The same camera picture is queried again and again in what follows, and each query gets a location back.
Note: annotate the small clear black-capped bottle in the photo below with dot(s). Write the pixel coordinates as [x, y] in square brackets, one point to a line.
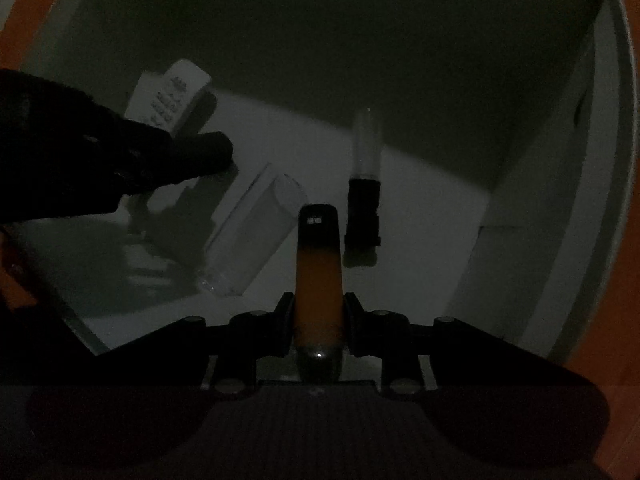
[365, 195]

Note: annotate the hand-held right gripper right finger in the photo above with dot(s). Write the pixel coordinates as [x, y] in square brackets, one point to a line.
[352, 322]

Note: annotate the clear plastic jar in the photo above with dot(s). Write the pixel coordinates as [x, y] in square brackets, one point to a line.
[255, 230]

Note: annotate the white cardboard box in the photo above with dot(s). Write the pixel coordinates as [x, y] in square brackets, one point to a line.
[425, 85]

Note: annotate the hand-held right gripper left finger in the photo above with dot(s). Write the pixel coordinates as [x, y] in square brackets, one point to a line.
[285, 322]

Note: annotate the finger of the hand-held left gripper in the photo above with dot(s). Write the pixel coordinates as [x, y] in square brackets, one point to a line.
[205, 155]

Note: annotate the amber bottle with black cap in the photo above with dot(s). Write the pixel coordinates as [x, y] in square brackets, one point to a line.
[318, 285]

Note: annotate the white remote control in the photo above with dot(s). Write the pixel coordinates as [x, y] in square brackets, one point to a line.
[167, 95]

